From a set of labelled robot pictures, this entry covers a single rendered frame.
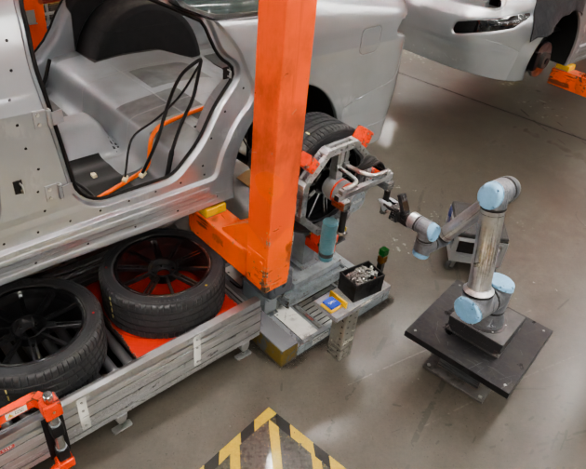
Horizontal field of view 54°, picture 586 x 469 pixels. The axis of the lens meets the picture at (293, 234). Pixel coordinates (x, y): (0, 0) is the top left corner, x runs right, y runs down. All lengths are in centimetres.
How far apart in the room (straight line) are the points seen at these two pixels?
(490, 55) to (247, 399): 353
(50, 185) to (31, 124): 28
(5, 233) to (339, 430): 182
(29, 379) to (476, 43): 418
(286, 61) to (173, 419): 182
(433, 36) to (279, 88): 320
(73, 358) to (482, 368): 197
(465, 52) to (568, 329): 249
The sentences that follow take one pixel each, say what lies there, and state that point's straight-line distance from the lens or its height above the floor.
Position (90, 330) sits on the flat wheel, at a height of 50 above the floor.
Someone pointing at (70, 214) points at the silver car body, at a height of 98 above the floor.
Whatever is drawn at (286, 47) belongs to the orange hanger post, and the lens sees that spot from 228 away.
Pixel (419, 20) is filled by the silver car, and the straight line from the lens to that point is 547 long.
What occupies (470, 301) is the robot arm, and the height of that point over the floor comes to 66.
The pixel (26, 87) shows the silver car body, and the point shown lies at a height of 158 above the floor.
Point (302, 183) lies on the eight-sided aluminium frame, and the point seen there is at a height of 97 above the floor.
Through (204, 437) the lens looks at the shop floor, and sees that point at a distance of 301.
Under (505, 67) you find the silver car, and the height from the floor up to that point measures 88.
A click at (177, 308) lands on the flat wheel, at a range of 291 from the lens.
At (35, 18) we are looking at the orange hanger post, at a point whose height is 113.
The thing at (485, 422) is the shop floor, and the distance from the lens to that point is 334.
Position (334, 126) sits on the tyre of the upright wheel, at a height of 118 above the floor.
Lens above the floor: 251
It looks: 37 degrees down
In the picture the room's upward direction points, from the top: 6 degrees clockwise
